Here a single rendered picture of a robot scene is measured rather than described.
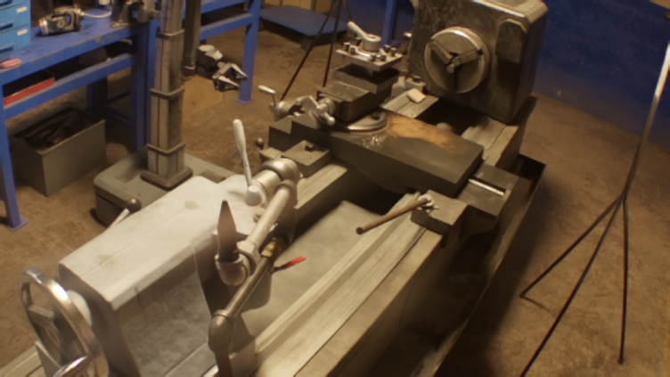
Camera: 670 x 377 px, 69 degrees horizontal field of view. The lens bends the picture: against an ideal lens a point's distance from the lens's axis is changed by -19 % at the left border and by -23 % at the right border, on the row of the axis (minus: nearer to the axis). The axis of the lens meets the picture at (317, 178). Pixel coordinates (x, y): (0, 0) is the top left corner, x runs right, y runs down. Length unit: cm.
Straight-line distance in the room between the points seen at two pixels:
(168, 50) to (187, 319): 171
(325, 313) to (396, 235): 38
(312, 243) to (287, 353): 57
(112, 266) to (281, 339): 47
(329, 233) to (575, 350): 147
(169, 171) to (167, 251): 184
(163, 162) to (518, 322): 181
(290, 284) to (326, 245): 21
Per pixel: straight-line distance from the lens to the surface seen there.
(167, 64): 258
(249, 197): 106
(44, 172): 322
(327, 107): 183
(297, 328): 130
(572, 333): 287
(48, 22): 314
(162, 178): 280
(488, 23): 241
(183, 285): 99
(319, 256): 169
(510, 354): 262
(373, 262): 151
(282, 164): 126
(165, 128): 269
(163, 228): 100
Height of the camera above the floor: 175
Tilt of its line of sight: 30 degrees down
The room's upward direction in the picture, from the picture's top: 8 degrees clockwise
